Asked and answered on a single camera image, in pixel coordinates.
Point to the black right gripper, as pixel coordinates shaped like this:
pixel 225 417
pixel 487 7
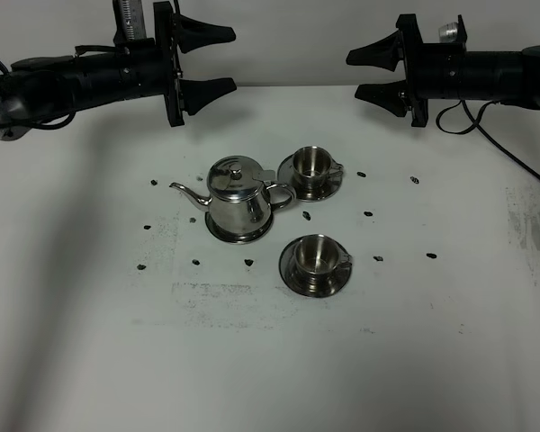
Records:
pixel 386 54

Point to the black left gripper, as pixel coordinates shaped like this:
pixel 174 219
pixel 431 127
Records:
pixel 192 35

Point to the stainless steel teapot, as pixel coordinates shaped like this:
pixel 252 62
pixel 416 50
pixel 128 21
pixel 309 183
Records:
pixel 242 195

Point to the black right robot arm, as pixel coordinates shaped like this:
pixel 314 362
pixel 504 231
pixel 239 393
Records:
pixel 445 70

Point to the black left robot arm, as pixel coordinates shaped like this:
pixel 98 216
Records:
pixel 46 93

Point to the far stainless steel teacup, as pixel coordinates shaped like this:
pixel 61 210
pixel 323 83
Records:
pixel 312 165

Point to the stainless steel teacup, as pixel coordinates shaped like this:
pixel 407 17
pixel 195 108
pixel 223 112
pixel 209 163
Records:
pixel 312 165
pixel 320 255

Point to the far stainless steel saucer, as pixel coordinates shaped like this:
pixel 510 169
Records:
pixel 285 174

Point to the stainless steel saucer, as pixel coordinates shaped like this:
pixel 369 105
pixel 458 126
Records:
pixel 310 286
pixel 285 174

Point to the steel saucer under teapot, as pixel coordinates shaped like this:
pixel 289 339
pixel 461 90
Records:
pixel 231 238

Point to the near stainless steel teacup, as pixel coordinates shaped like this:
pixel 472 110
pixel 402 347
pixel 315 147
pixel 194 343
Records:
pixel 320 255

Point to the near stainless steel saucer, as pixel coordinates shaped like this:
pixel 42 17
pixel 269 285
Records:
pixel 310 286

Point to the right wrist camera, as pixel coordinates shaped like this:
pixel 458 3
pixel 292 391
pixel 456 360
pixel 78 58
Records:
pixel 453 32

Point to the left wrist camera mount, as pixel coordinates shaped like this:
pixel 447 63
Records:
pixel 130 23

